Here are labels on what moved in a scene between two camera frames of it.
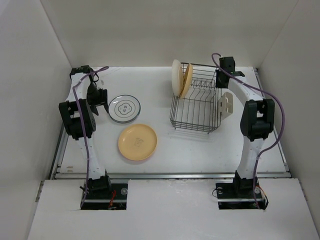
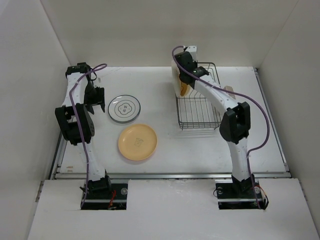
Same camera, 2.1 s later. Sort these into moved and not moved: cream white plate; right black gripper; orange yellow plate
Moved: right black gripper
Not moved: orange yellow plate; cream white plate
